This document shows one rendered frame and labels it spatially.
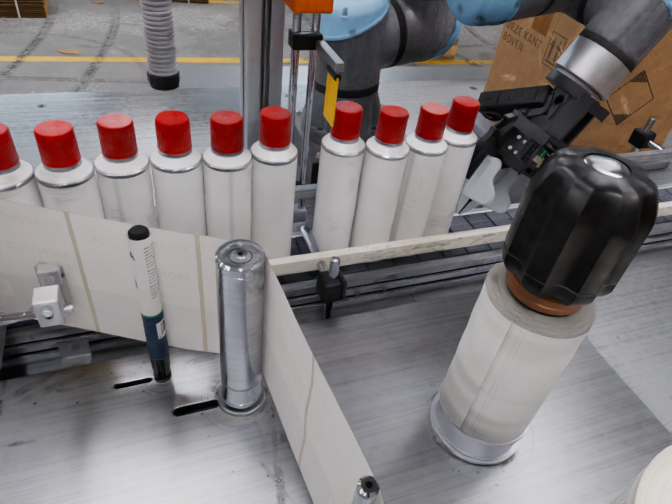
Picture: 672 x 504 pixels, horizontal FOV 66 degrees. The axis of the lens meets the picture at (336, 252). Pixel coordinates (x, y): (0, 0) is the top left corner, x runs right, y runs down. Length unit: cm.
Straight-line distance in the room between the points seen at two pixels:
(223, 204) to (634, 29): 49
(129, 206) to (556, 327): 41
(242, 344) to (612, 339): 53
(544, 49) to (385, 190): 56
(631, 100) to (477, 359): 79
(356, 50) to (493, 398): 58
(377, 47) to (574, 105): 33
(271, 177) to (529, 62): 68
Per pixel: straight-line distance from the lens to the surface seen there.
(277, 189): 58
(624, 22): 70
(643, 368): 79
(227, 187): 56
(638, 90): 115
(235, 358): 46
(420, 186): 65
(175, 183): 56
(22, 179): 56
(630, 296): 89
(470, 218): 82
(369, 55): 87
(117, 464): 52
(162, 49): 61
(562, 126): 68
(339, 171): 60
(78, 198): 55
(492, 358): 43
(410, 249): 68
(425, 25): 93
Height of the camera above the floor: 133
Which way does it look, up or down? 40 degrees down
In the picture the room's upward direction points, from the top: 8 degrees clockwise
